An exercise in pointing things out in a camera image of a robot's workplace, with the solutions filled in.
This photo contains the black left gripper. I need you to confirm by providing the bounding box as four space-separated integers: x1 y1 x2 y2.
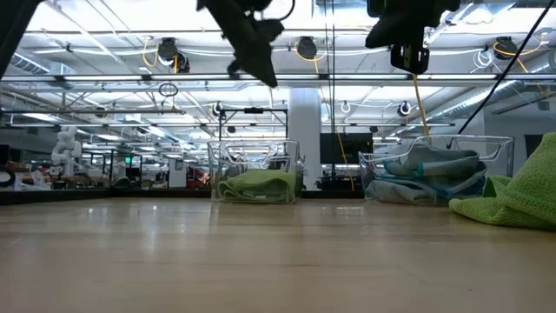
195 0 296 88

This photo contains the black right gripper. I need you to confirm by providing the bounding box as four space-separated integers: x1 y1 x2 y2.
364 0 461 75

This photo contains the black metal gantry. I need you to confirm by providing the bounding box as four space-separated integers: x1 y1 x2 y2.
219 107 288 141

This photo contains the clear plastic bin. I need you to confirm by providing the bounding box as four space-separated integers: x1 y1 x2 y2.
358 134 516 205
207 138 305 204

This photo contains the white building column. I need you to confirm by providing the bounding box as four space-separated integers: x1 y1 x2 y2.
288 88 322 191

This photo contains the black monitor screen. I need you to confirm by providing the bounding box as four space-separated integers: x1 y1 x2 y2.
320 132 374 165

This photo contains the white robot figure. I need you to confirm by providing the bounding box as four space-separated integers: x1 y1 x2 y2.
50 125 83 175

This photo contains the silver ceiling duct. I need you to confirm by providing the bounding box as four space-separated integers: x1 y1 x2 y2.
427 60 556 123

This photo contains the ceiling rail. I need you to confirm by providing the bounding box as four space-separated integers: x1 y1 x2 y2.
0 71 556 83

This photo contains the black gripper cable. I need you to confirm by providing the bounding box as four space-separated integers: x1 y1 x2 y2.
447 0 556 149

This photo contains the black aluminium table frame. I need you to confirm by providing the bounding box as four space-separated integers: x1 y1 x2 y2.
0 188 366 205

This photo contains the white ceiling duct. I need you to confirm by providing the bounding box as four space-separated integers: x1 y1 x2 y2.
12 54 77 79

